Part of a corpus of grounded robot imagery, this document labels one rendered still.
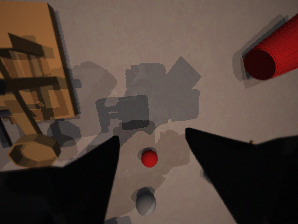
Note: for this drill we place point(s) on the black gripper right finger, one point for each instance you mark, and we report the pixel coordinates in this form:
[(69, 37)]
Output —
[(246, 176)]

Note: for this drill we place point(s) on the dark red cylinder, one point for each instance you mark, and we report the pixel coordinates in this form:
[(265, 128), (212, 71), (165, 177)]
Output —
[(277, 54)]

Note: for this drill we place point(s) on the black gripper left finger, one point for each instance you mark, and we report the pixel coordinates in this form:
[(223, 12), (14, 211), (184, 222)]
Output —
[(75, 194)]

